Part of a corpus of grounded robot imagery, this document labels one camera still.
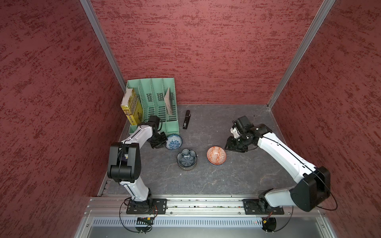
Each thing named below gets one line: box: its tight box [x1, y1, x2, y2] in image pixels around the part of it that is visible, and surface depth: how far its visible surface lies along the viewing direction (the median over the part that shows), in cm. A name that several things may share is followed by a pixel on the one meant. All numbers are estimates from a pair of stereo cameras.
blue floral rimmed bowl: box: [165, 133, 183, 151], surface depth 98 cm
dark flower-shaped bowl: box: [176, 148, 198, 168], surface depth 85 cm
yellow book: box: [120, 88, 144, 126], surface depth 94 cm
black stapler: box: [182, 109, 191, 130], surface depth 112 cm
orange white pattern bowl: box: [206, 145, 227, 166], surface depth 91 cm
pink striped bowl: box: [178, 163, 197, 172], surface depth 82 cm
